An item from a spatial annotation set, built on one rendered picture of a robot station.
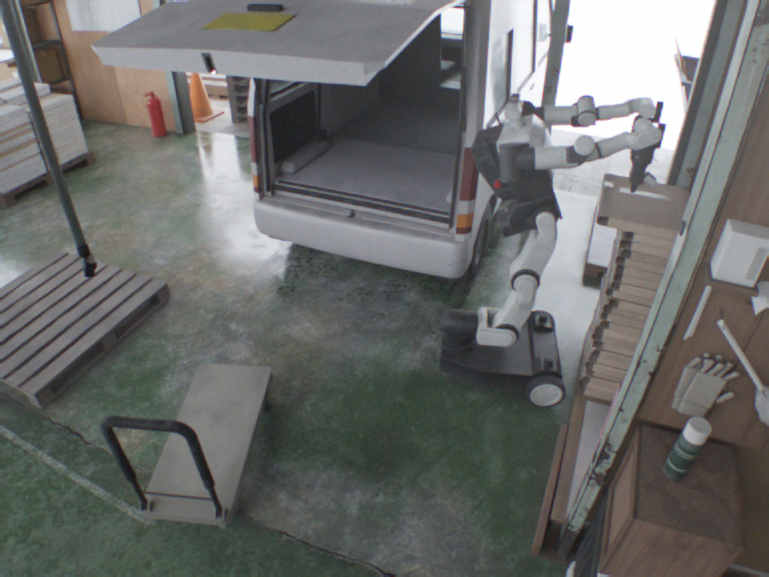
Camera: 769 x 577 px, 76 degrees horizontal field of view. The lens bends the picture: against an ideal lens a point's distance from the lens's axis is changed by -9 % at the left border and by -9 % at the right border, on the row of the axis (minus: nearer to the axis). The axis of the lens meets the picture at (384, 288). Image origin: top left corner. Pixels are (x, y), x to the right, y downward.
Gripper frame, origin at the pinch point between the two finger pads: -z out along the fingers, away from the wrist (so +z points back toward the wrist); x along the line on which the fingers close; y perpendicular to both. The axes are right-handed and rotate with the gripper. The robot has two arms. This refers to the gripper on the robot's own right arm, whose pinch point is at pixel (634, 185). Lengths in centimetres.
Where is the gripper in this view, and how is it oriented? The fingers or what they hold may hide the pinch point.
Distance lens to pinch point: 234.1
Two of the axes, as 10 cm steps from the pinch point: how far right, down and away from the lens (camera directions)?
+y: -9.2, -2.3, 3.1
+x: 3.9, -5.5, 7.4
